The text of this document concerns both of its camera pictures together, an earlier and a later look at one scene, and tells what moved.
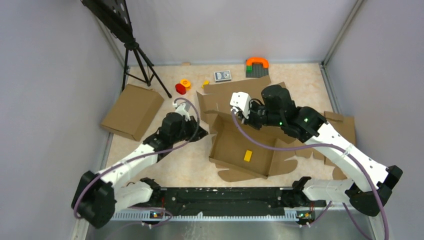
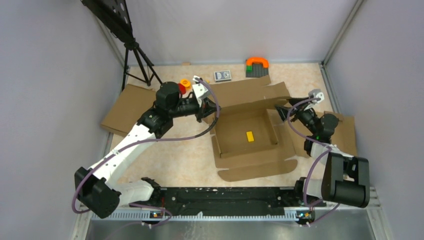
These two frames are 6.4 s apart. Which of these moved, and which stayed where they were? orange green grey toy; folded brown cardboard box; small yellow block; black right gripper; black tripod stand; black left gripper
Moved: black right gripper; black left gripper; small yellow block
Stayed: black tripod stand; orange green grey toy; folded brown cardboard box
